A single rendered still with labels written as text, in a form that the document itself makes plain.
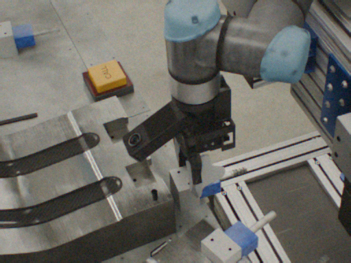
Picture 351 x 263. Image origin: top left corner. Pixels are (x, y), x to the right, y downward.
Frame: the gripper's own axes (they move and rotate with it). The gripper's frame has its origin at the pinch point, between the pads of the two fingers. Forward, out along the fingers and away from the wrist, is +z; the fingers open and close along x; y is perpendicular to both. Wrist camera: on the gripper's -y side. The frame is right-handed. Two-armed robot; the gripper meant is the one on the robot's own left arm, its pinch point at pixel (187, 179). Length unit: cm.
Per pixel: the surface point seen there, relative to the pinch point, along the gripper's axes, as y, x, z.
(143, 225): -9.7, -6.6, -0.6
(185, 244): -4.9, -12.7, -0.9
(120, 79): -3.0, 29.5, 1.1
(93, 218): -16.9, -4.9, -4.0
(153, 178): -5.5, 0.7, -2.1
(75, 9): -5, 59, 5
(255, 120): 51, 83, 85
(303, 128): 64, 74, 85
